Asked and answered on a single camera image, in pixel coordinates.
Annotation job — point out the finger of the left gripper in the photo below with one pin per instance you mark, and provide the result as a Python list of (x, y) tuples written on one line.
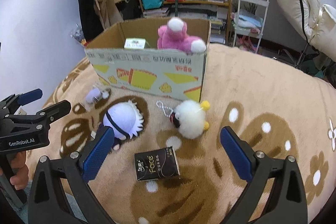
[(38, 121), (11, 103)]

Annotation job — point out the pink white plush bunny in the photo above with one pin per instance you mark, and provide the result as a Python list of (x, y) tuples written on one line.
[(173, 36)]

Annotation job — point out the small lavender plush keychain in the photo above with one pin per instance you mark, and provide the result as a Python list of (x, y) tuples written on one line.
[(96, 94)]

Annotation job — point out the beige coat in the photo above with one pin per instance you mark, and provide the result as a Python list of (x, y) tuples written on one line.
[(108, 12)]

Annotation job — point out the cardboard box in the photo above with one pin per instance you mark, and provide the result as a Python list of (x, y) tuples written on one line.
[(165, 73)]

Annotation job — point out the white rolling cart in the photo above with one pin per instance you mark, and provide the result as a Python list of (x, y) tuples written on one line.
[(248, 21)]

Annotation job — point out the white-haired plush doll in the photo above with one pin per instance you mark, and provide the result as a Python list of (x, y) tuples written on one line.
[(126, 121)]

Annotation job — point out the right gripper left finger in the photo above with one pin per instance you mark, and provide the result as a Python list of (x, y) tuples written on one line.
[(48, 201)]

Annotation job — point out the black Face tissue pack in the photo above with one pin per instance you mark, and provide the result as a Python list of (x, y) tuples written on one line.
[(156, 164)]

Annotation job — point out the white fluffy chick keychain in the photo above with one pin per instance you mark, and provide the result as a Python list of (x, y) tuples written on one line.
[(189, 117)]

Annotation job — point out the person's left hand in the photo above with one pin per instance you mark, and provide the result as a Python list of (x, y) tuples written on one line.
[(21, 178)]

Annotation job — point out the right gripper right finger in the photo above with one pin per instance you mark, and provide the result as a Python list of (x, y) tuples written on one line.
[(287, 199)]

